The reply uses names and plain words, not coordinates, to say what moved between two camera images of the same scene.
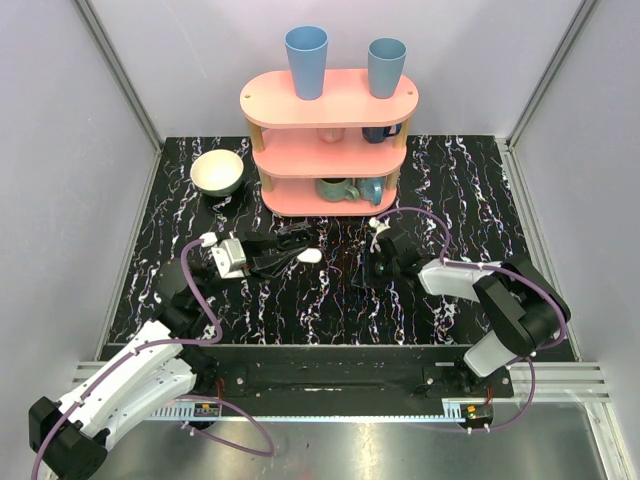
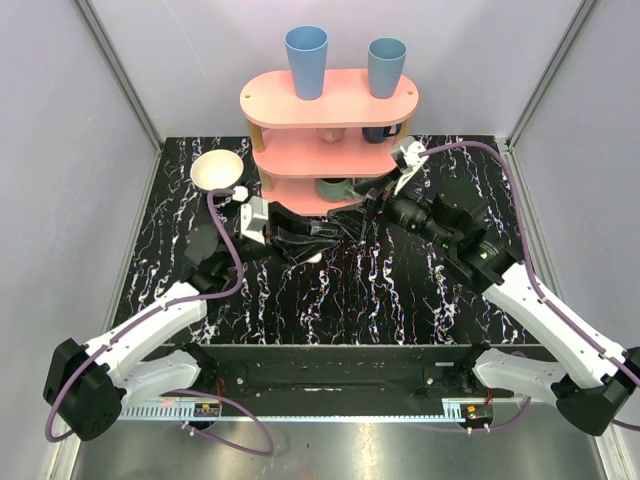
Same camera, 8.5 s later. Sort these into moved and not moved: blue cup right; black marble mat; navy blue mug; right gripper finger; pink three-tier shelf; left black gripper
Moved: right gripper finger; left black gripper
Not moved: black marble mat; blue cup right; navy blue mug; pink three-tier shelf
